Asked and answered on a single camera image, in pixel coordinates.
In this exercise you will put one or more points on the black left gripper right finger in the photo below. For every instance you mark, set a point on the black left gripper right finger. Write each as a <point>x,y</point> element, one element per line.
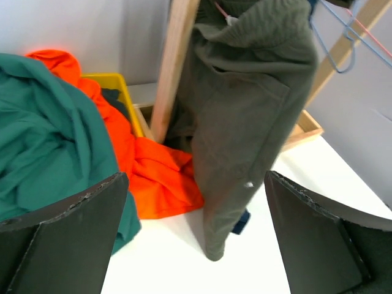
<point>327,246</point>

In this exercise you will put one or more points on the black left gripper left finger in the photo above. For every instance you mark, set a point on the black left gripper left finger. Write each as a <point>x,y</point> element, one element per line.
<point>64,247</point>

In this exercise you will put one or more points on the navy blue shorts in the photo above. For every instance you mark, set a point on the navy blue shorts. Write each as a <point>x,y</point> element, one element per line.
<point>240,225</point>

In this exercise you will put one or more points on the teal green shorts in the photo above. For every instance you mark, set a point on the teal green shorts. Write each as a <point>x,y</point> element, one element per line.
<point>54,142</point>

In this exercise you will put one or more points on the orange shorts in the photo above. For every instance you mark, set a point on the orange shorts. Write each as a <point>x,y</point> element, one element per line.
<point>161,179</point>

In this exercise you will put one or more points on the black shorts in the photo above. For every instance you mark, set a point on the black shorts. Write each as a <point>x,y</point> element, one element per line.
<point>112,97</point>

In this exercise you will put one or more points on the blue hanger with teal shorts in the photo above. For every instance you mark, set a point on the blue hanger with teal shorts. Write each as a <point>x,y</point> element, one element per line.
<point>339,36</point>

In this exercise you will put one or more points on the olive green shorts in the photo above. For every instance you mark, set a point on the olive green shorts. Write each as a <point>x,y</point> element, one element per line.
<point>241,92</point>

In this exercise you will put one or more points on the pink hanger with olive shorts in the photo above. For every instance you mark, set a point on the pink hanger with olive shorts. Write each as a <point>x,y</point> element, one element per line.
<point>230,19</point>

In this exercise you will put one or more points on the wooden clothes rack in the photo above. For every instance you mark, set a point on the wooden clothes rack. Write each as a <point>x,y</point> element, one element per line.
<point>181,21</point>

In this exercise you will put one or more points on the yellow plastic tray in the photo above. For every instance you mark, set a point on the yellow plastic tray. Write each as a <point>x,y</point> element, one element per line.
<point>112,80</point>

